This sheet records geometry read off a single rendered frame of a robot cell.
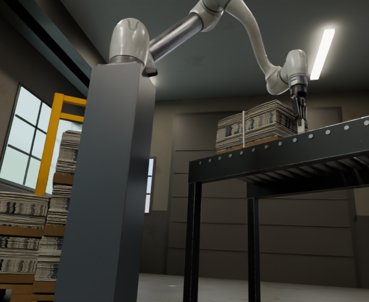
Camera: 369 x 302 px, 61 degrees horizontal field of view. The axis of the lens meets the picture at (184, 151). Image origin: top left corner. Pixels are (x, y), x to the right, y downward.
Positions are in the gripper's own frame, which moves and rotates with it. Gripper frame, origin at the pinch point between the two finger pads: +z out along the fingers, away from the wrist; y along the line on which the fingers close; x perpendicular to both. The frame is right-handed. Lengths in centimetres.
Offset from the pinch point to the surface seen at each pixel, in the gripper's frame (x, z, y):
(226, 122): -34.8, -7.5, 13.3
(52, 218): -77, 48, 80
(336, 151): 23.9, 23.6, 22.9
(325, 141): 20.3, 18.8, 22.8
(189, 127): -359, -181, -258
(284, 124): -4.3, 0.2, 7.6
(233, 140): -28.9, 4.3, 14.1
